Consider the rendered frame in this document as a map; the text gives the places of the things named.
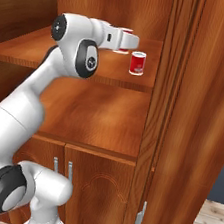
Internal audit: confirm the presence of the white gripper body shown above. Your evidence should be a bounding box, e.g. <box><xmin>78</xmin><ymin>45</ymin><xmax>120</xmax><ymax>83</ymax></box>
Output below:
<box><xmin>116</xmin><ymin>27</ymin><xmax>143</xmax><ymax>54</ymax></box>

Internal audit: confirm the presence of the wooden cabinet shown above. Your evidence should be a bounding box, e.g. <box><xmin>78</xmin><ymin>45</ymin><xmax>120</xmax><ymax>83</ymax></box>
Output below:
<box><xmin>0</xmin><ymin>0</ymin><xmax>178</xmax><ymax>224</ymax></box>

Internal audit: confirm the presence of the tall wooden cabinet door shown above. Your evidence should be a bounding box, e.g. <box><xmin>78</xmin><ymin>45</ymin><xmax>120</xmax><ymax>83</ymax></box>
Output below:
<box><xmin>122</xmin><ymin>0</ymin><xmax>224</xmax><ymax>224</ymax></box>

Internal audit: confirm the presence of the wooden shelf board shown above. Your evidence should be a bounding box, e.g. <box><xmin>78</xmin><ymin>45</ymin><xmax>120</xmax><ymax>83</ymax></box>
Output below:
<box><xmin>0</xmin><ymin>18</ymin><xmax>165</xmax><ymax>95</ymax></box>

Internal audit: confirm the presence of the wooden cupboard door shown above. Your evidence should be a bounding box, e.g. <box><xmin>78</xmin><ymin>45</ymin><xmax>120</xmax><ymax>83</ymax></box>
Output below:
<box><xmin>0</xmin><ymin>130</ymin><xmax>69</xmax><ymax>224</ymax></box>
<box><xmin>53</xmin><ymin>143</ymin><xmax>138</xmax><ymax>224</ymax></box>

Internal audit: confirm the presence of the grey cupboard handle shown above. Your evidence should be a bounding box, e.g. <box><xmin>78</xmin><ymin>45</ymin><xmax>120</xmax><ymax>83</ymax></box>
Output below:
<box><xmin>51</xmin><ymin>156</ymin><xmax>60</xmax><ymax>175</ymax></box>
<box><xmin>65</xmin><ymin>160</ymin><xmax>75</xmax><ymax>183</ymax></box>

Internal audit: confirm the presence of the grey tall door handle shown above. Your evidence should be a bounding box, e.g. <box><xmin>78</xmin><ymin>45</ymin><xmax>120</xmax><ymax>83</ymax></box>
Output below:
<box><xmin>133</xmin><ymin>199</ymin><xmax>148</xmax><ymax>224</ymax></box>

